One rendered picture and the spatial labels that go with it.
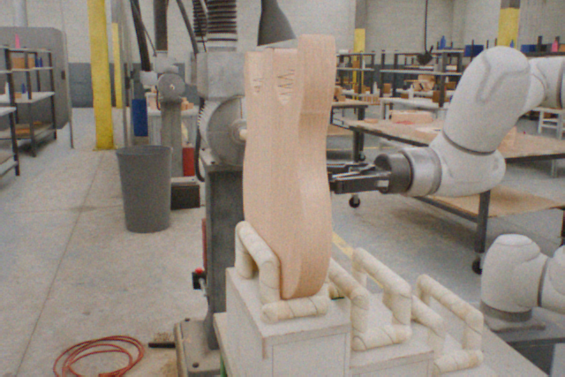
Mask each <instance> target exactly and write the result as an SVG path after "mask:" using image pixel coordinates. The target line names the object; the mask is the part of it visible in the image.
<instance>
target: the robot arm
mask: <svg viewBox="0 0 565 377"><path fill-rule="evenodd" d="M536 107H550V108H552V109H565V57H555V58H536V59H532V60H529V61H528V60H527V59H526V58H525V56H524V54H523V53H521V52H520V51H518V50H517V49H513V48H510V47H504V46H497V47H493V48H490V49H486V50H484V51H483V52H481V53H480V54H479V55H478V56H477V57H476V58H475V59H474V60H473V61H472V62H471V65H470V66H469V67H467V69H466V70H465V72H464V73H463V76H462V77H461V79H460V81H459V83H458V85H457V87H456V91H455V93H454V95H453V98H452V100H451V103H450V104H449V107H448V112H447V117H446V121H445V123H444V125H443V127H442V129H441V131H440V133H439V134H438V136H437V137H436V138H435V139H433V141H432V143H431V144H430V145H429V147H417V148H401V149H399V150H397V151H396V152H395V153H381V154H378V155H377V156H376V157H375V159H374V161H373V164H372V165H369V162H355V161H353V160H352V161H347V162H326V165H327V175H328V187H329V192H334V194H336V195H339V194H347V193H355V192H372V191H378V192H379V193H381V194H385V195H386V194H400V195H402V196H404V197H411V196H413V197H415V196H428V195H435V196H438V197H446V198H453V197H464V196H470V195H474V194H478V193H482V192H486V191H488V190H490V189H493V188H494V187H495V186H496V185H497V184H499V183H500V181H501V180H502V179H503V177H504V174H505V169H506V166H505V160H504V158H503V156H502V154H501V152H500V151H499V150H498V149H497V148H498V146H499V145H500V144H501V142H502V140H503V139H504V137H505V136H506V135H507V133H508V131H509V130H510V129H511V128H512V127H513V126H514V124H515V123H516V120H517V119H518V118H519V117H520V116H521V115H522V114H524V113H526V112H529V111H531V110H532V109H534V108H536ZM467 303H468V304H469V305H471V306H473V307H475V308H476V309H478V310H479V311H481V312H482V314H483V316H484V323H485V324H486V325H487V326H488V327H489V330H490V331H491V332H493V333H495V334H500V333H503V332H513V331H526V330H541V331H544V329H546V324H545V322H544V321H542V320H539V319H537V318H536V317H535V316H534V315H533V314H532V308H533V307H541V308H544V309H547V310H549V311H552V312H554V313H558V314H562V315H565V241H564V246H562V247H560V248H559V249H558V250H557V251H556V252H555V253H554V257H553V258H549V257H547V256H545V255H544V254H542V253H540V249H539V247H538V246H537V244H536V243H535V241H533V240H532V239H530V238H527V237H526V236H523V235H517V234H505V235H501V236H499V237H498V239H497V240H496V241H494V242H493V244H492V246H491V247H490V248H489V250H488V252H487V254H486V257H485V260H484V266H483V271H482V279H481V299H480V302H467Z"/></svg>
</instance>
